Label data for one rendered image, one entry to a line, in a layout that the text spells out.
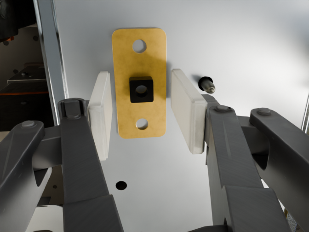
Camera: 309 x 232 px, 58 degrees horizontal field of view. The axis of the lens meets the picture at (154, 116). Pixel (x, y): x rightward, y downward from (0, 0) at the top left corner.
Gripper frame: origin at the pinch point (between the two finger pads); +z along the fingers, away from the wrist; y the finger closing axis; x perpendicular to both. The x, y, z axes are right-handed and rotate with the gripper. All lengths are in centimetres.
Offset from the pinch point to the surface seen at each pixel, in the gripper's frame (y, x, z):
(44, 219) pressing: -9.0, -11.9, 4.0
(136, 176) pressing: -0.6, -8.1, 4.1
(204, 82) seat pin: 4.8, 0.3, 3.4
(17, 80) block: -16.4, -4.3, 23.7
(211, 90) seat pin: 5.0, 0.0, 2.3
